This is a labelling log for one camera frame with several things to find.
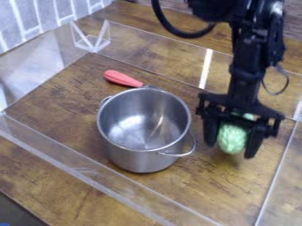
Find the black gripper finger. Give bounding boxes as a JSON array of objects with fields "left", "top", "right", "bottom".
[
  {"left": 203, "top": 110, "right": 221, "bottom": 147},
  {"left": 245, "top": 124, "right": 267, "bottom": 159}
]

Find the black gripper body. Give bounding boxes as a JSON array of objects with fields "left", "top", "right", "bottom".
[{"left": 197, "top": 65, "right": 285, "bottom": 137}]

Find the green bumpy toy gourd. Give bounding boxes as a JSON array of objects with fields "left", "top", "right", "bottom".
[{"left": 217, "top": 123, "right": 250, "bottom": 154}]

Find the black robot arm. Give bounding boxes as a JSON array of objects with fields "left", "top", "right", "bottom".
[{"left": 187, "top": 0, "right": 286, "bottom": 159}]

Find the silver metal pot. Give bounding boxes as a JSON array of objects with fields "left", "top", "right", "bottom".
[{"left": 96, "top": 87, "right": 197, "bottom": 173}]

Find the black cable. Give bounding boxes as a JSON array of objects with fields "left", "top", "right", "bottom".
[{"left": 150, "top": 0, "right": 218, "bottom": 39}]

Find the red handled utensil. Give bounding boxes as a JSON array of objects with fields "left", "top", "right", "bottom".
[{"left": 104, "top": 70, "right": 159, "bottom": 89}]

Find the clear acrylic corner bracket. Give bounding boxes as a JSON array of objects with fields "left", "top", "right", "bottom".
[{"left": 70, "top": 20, "right": 111, "bottom": 53}]

